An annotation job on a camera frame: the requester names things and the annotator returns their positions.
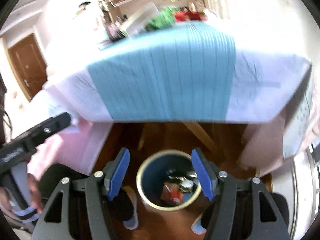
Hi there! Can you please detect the white gold wrapper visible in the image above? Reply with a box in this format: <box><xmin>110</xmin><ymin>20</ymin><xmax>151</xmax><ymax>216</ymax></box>
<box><xmin>168</xmin><ymin>171</ymin><xmax>197</xmax><ymax>193</ymax></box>

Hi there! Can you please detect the pink bed skirt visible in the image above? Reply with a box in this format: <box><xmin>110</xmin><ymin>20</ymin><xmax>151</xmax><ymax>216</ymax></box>
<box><xmin>27</xmin><ymin>89</ymin><xmax>113</xmax><ymax>181</ymax></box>

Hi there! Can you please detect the orange snack wrapper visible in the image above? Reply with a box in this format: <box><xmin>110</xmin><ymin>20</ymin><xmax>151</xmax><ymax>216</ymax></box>
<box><xmin>160</xmin><ymin>182</ymin><xmax>184</xmax><ymax>205</ymax></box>

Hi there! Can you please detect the right blue slipper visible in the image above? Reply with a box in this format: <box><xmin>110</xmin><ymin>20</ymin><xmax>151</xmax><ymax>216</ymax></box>
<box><xmin>191</xmin><ymin>213</ymin><xmax>207</xmax><ymax>235</ymax></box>

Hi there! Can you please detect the left blue slipper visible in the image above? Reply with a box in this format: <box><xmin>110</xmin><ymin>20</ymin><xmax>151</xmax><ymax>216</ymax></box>
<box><xmin>122</xmin><ymin>186</ymin><xmax>139</xmax><ymax>230</ymax></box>

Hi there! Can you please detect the person's left hand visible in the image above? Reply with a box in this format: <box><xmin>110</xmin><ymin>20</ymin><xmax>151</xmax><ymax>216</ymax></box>
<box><xmin>1</xmin><ymin>172</ymin><xmax>43</xmax><ymax>217</ymax></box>

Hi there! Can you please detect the green cloth on bed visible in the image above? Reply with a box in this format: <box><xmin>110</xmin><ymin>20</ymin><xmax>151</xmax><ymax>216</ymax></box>
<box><xmin>145</xmin><ymin>7</ymin><xmax>180</xmax><ymax>31</ymax></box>

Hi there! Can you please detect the blue round trash bin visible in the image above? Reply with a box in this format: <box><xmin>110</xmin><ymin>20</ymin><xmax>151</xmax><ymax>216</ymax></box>
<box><xmin>136</xmin><ymin>150</ymin><xmax>201</xmax><ymax>212</ymax></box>

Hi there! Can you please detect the brown wooden door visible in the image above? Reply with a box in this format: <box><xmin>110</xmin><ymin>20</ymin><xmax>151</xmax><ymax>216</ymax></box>
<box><xmin>1</xmin><ymin>33</ymin><xmax>47</xmax><ymax>102</ymax></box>

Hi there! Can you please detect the blue slipper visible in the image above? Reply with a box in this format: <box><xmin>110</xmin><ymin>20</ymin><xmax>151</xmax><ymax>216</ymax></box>
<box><xmin>122</xmin><ymin>186</ymin><xmax>139</xmax><ymax>230</ymax></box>
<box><xmin>191</xmin><ymin>213</ymin><xmax>207</xmax><ymax>235</ymax></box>

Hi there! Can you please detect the blue white striped bed cover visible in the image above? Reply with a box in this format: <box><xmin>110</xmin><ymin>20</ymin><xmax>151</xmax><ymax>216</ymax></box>
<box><xmin>44</xmin><ymin>22</ymin><xmax>311</xmax><ymax>123</ymax></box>

